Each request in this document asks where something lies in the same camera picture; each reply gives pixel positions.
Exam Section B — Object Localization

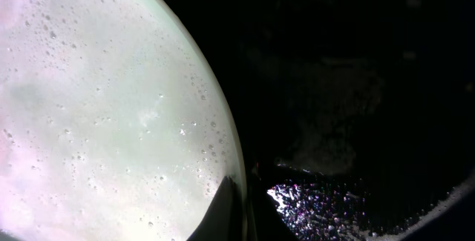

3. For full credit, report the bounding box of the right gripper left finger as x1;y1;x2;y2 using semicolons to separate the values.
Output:
187;176;243;241

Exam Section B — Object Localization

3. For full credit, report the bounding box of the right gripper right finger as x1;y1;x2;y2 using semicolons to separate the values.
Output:
247;166;296;241

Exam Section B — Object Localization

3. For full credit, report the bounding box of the light green plate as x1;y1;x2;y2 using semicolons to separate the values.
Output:
1;0;247;240

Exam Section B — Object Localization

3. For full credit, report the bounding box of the round black tray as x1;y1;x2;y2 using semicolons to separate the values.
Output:
164;0;474;240

